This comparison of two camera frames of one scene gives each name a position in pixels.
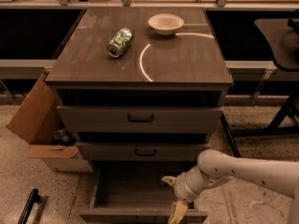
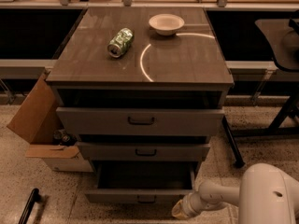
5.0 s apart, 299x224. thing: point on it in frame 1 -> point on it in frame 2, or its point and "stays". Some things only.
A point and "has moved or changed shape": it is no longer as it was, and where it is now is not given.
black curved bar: [32, 200] stays
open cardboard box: [36, 121] stays
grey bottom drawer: [134, 192] has moved or changed shape
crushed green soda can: [120, 42] stays
